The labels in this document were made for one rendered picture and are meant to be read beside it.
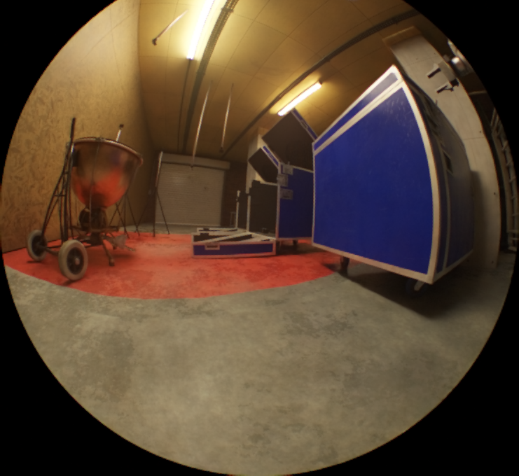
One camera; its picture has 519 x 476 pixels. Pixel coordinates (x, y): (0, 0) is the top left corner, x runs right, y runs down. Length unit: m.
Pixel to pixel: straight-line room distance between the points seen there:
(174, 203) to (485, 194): 8.19
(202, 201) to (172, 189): 1.43
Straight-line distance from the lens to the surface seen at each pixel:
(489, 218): 2.07
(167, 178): 7.47
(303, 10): 3.02
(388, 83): 0.94
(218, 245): 1.42
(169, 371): 0.45
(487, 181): 2.11
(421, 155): 0.71
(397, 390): 0.48
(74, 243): 0.97
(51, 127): 2.10
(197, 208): 7.30
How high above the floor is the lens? 0.35
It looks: 1 degrees up
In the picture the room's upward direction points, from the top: 3 degrees clockwise
